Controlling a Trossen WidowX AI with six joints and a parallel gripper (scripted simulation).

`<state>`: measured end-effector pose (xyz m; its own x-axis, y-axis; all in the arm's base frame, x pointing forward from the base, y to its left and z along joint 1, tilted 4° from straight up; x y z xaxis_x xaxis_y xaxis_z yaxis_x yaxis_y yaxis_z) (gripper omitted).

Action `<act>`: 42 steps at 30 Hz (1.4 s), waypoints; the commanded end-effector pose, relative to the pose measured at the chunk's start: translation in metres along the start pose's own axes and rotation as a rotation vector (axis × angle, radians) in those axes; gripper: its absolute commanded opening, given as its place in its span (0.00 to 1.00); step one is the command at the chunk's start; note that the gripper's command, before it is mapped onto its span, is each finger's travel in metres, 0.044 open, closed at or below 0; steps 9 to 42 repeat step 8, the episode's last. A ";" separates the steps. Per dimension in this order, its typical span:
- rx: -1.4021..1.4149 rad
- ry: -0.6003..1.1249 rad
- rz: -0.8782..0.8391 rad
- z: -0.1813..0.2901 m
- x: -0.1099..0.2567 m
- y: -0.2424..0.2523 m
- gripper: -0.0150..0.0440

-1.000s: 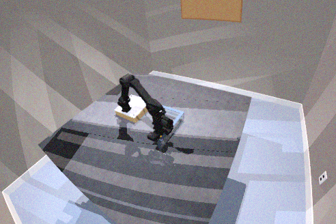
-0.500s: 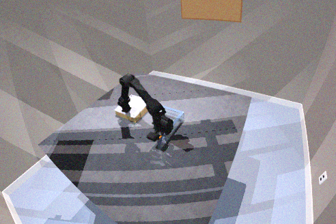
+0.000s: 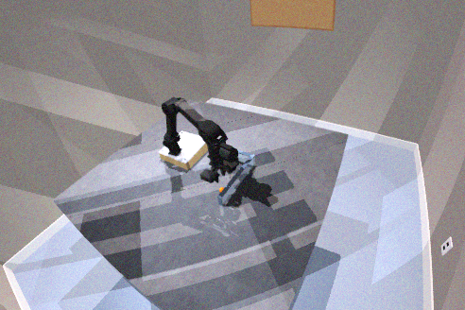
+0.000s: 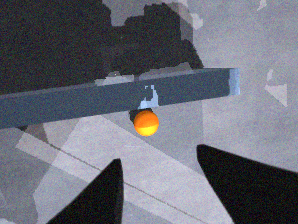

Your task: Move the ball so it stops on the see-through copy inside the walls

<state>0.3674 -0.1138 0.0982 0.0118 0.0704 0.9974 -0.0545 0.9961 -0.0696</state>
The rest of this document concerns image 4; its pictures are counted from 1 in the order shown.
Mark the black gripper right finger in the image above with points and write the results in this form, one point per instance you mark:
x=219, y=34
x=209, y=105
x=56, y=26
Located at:
x=251, y=192

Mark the blue-grey flat bar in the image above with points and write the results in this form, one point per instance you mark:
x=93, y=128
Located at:
x=98, y=100

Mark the clear light blue l-shaped low walls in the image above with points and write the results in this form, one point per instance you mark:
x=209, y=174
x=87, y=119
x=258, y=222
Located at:
x=105, y=83

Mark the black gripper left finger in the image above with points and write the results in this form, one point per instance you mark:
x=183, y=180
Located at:
x=101, y=202

